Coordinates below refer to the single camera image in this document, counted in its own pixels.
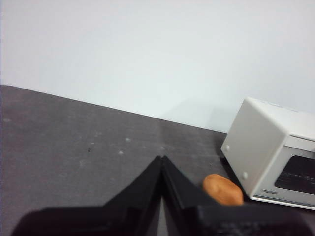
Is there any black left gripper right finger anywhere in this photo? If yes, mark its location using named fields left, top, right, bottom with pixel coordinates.
left=161, top=155, right=315, bottom=236

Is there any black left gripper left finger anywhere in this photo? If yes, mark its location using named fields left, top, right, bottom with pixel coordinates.
left=11, top=156, right=163, bottom=236

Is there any glass oven door with handle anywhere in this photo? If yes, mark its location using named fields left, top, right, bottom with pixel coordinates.
left=251, top=134, right=315, bottom=211

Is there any white toaster oven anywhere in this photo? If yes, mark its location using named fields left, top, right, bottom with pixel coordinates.
left=220, top=97, right=315, bottom=211

